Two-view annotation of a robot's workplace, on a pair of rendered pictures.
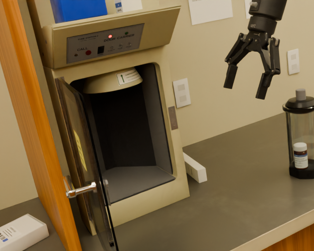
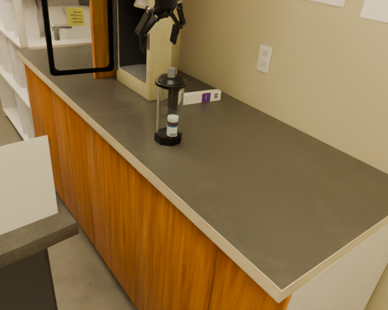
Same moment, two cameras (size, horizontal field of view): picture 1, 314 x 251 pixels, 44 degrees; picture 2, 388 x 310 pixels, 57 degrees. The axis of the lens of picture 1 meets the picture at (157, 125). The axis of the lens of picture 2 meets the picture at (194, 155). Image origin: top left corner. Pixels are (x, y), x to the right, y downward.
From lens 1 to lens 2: 180 cm
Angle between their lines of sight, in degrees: 68
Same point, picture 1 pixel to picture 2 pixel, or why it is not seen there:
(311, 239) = (117, 158)
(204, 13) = not seen: outside the picture
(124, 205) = (126, 75)
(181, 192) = (146, 94)
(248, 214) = (114, 114)
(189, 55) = (283, 27)
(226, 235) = (94, 107)
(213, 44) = (310, 28)
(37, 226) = not seen: hidden behind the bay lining
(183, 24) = not seen: outside the picture
